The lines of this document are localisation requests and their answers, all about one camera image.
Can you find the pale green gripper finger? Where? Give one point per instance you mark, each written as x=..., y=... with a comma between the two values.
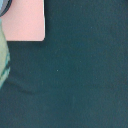
x=4, y=57

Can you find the grey metal pot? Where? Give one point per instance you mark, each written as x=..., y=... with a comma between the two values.
x=4, y=6

